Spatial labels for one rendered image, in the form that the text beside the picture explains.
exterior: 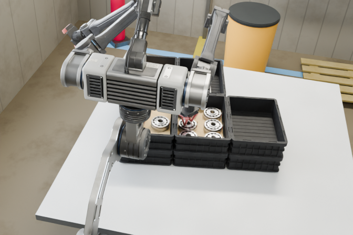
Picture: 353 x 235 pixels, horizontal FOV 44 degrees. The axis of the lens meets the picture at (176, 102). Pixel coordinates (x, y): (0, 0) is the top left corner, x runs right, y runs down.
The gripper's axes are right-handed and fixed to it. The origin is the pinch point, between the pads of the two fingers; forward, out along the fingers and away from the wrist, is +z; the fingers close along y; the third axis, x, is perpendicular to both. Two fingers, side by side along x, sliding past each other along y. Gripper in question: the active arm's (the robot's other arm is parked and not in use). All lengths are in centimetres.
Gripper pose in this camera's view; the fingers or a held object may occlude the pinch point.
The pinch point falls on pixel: (187, 122)
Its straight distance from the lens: 249.0
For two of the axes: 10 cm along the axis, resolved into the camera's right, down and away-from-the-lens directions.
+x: 6.8, 4.6, -5.6
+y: -7.3, 3.6, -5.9
